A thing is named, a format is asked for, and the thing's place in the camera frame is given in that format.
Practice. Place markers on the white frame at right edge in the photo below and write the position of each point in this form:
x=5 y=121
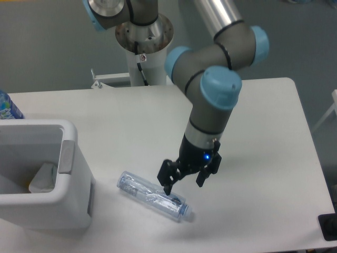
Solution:
x=331 y=110

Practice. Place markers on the blue labelled water bottle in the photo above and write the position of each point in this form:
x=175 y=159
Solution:
x=8 y=108

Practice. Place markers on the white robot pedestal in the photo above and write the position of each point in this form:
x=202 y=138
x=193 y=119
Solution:
x=145 y=48

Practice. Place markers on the black device at table edge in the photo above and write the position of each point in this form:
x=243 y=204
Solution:
x=328 y=226

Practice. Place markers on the white trash can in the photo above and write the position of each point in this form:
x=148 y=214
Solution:
x=25 y=146

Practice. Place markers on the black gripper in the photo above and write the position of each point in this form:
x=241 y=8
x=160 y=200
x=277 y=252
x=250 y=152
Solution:
x=192 y=159

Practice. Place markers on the clear plastic bottle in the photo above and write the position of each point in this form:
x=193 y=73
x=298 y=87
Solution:
x=154 y=196

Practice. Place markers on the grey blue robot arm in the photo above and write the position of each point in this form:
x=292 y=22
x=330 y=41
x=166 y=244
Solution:
x=207 y=77

